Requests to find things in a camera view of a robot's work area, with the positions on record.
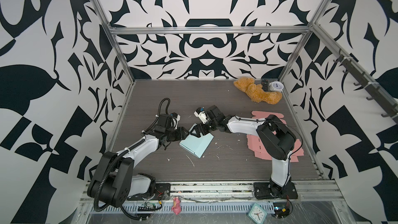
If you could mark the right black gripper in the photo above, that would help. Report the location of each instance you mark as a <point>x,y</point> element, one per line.
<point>200,125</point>

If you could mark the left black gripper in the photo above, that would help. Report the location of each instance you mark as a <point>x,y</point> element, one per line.
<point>181,135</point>

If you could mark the light blue paper box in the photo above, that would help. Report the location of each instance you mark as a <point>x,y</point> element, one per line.
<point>196,146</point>

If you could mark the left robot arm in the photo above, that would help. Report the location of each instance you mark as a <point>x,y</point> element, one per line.
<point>113,177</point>

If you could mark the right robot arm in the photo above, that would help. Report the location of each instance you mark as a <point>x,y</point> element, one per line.
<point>276,137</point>

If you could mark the pink paper box blank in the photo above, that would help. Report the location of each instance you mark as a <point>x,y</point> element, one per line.
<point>254,143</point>

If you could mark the brown teddy bear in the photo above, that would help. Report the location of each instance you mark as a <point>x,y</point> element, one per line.
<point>255,92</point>

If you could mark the pink small toy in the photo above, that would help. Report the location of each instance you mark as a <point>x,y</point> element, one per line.
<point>176,208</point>

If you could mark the black remote control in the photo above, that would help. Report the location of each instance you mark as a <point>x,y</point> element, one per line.
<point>265,84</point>

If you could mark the green circuit board left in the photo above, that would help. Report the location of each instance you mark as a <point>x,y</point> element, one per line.
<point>149,207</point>

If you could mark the white round alarm clock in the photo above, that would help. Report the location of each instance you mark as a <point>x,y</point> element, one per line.
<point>276,86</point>

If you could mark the teal square clock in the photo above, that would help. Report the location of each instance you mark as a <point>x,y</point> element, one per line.
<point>257,214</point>

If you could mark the circuit board right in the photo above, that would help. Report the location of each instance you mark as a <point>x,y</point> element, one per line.
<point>282,210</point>

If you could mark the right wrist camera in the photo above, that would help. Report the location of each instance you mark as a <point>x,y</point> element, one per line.
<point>201,114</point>

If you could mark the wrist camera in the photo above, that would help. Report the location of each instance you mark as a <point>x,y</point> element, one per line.
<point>175,120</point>
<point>201,114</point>

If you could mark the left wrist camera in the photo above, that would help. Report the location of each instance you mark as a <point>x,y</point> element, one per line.
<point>175,120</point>

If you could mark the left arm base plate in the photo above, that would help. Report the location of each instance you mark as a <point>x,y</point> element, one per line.
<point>160,189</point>

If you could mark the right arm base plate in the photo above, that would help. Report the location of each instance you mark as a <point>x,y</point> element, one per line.
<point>264,191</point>

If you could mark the black coat hook rail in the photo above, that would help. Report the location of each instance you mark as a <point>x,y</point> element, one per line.
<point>374,89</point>

